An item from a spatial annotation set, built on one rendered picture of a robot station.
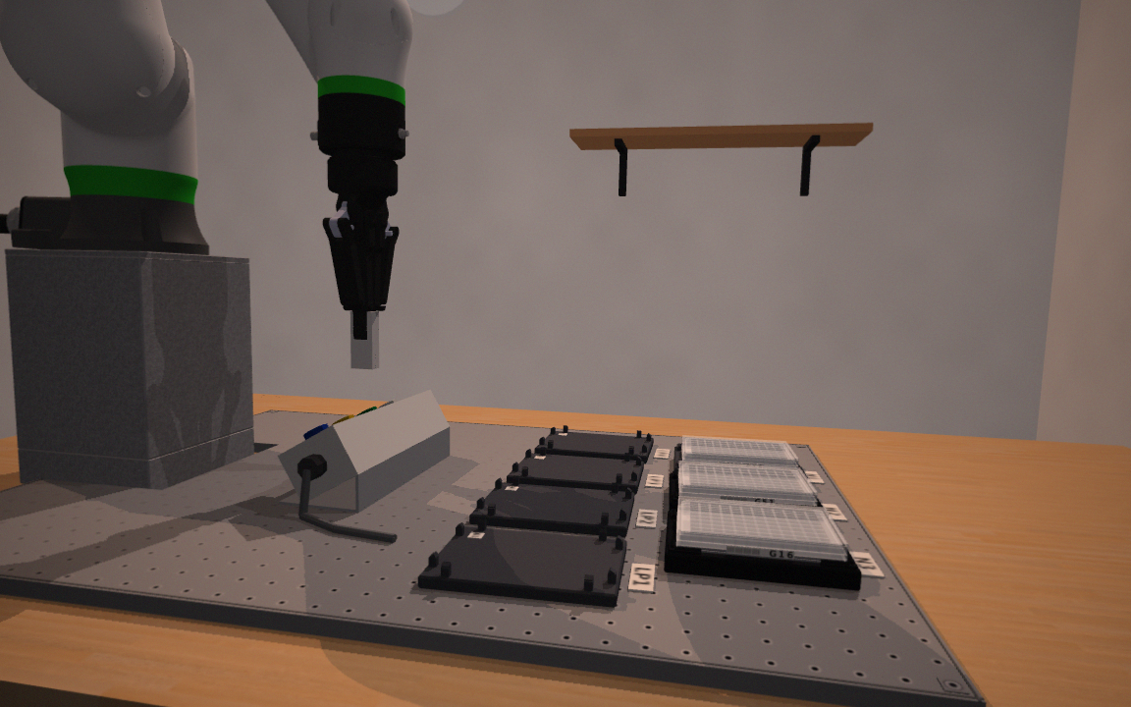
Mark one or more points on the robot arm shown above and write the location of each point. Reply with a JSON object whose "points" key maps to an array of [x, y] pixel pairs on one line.
{"points": [[125, 91]]}

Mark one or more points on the white button panel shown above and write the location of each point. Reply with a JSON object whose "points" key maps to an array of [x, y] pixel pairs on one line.
{"points": [[359, 460]]}

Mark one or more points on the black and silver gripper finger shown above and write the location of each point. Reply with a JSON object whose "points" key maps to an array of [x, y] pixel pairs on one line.
{"points": [[382, 260], [353, 294]]}

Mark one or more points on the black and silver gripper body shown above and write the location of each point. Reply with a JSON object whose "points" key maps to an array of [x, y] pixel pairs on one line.
{"points": [[364, 182]]}

